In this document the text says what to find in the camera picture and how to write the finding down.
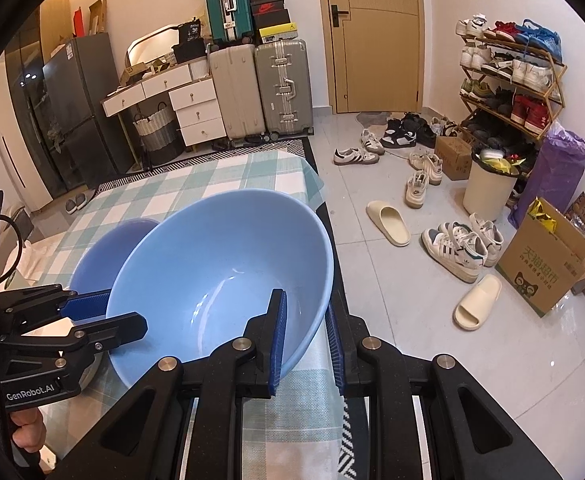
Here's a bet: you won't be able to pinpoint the beige checked cloth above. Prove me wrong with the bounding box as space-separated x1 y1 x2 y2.
20 237 76 281

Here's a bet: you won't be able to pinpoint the grey chair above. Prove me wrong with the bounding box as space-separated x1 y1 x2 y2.
2 201 37 243

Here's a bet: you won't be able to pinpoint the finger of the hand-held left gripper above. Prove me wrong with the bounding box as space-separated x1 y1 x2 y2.
0 284 116 332
2 311 149 361

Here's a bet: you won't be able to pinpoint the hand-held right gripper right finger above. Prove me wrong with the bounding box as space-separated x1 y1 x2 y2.
324 304 563 480

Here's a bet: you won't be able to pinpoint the black bag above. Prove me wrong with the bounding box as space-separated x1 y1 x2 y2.
180 19 204 43

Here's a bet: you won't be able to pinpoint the black storage box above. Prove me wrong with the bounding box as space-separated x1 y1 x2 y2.
172 40 208 63

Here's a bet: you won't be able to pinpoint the woven laundry basket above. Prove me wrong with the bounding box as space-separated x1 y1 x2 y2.
132 101 186 166

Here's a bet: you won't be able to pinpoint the yellow black shoe box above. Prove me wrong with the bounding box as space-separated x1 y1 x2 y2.
257 22 299 46

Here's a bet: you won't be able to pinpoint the green print cardboard box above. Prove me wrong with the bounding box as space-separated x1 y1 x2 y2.
495 196 585 318

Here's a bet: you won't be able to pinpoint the grey door mat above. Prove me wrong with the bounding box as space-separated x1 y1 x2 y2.
357 111 389 129

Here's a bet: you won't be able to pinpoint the purple plastic bag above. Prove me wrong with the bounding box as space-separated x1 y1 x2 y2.
509 127 585 231

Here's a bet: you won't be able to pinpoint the silver suitcase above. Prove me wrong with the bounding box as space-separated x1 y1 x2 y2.
254 39 316 136

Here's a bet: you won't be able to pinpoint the grey refrigerator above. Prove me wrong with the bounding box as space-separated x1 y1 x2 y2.
42 32 136 196

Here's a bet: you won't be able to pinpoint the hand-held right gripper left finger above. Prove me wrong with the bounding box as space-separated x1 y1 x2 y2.
60 288 289 480

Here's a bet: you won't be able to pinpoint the flat cardboard pieces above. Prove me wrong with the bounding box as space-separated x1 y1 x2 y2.
88 0 108 36

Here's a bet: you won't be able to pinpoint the tan wooden door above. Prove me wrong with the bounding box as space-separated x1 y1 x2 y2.
317 0 426 115

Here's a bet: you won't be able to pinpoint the bamboo shoe rack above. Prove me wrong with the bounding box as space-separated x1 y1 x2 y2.
457 30 568 181

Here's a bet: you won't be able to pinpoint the light blue bowl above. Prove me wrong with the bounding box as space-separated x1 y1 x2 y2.
106 189 334 392

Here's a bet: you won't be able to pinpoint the small brown cardboard box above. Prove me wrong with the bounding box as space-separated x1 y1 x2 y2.
433 134 475 182

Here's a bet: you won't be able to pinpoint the scattered sneakers group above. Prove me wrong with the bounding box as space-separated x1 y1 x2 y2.
333 112 461 209

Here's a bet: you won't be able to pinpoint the cream slide sandal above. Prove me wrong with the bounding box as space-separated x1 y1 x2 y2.
453 275 502 331
366 201 412 248

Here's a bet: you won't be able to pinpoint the white trash bin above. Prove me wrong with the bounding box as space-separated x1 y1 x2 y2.
463 147 522 222

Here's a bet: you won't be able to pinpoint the teal checked tablecloth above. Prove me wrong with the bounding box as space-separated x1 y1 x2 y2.
37 149 346 480

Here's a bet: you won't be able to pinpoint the white teal sneaker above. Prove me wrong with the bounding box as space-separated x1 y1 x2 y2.
421 221 488 283
467 212 505 268

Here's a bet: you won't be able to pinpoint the tall dark glass cabinet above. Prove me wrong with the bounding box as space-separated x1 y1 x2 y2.
2 0 73 211

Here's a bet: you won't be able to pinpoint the white dressing table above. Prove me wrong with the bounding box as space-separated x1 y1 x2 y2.
101 57 227 153

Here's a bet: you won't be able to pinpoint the teal suitcase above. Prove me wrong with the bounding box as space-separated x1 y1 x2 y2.
203 0 254 46

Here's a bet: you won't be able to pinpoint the rows of racked shoes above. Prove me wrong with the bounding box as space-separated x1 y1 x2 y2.
455 12 563 171

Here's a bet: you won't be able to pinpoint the black red logo shoe box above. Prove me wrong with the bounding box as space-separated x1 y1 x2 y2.
250 1 289 17

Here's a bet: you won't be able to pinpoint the oval mirror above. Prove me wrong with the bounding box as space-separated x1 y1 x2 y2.
125 24 183 73

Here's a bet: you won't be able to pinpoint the person's left hand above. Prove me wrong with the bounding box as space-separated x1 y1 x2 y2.
10 406 48 454

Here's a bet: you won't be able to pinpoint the beige suitcase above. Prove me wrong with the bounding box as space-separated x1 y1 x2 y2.
208 44 268 142

